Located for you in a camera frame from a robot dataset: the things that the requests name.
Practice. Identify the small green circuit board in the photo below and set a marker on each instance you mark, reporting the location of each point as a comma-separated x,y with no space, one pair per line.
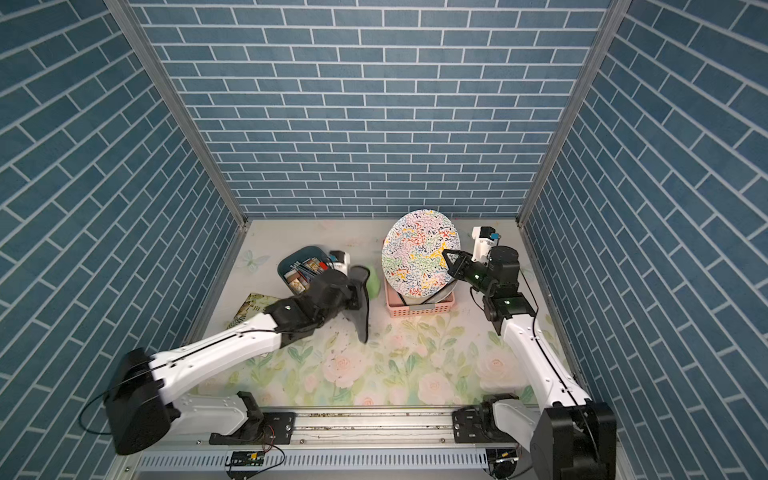
245,459

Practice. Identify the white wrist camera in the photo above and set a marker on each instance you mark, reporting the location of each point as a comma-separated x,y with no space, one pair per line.
339,260
485,238

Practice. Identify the round multicolour squiggle plate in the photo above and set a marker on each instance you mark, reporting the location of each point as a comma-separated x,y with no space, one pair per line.
412,253

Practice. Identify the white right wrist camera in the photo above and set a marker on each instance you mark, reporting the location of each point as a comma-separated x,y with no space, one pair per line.
485,238

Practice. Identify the teal plastic stationery bin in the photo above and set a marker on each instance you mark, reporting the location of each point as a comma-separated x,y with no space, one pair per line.
299,269

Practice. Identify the aluminium corner post left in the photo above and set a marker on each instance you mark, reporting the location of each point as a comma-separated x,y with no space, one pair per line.
137,38

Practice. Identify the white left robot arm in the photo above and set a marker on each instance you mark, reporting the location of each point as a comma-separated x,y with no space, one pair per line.
148,396

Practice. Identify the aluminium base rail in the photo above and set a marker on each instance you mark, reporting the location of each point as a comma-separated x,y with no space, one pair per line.
336,439

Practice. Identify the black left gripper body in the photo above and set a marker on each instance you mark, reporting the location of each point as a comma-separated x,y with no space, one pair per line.
351,301

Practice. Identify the aluminium corner post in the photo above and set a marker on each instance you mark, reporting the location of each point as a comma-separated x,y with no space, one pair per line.
605,35
137,38

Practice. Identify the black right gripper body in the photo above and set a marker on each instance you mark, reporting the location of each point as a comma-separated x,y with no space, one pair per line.
478,279

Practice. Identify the pink plastic dish basket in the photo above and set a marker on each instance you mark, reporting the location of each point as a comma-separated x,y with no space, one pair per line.
400,307

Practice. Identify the aluminium corner post right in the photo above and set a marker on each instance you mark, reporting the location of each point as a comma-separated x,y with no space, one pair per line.
605,35

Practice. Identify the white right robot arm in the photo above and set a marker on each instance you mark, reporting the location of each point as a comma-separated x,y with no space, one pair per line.
570,435

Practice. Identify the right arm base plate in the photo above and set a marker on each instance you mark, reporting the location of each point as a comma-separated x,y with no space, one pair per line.
475,424

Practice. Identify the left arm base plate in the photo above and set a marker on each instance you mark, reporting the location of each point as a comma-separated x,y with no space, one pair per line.
258,427

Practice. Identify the colourful picture book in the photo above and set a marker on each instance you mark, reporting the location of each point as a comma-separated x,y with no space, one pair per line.
254,304

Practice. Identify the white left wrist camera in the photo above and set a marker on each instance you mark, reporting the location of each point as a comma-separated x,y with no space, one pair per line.
339,260

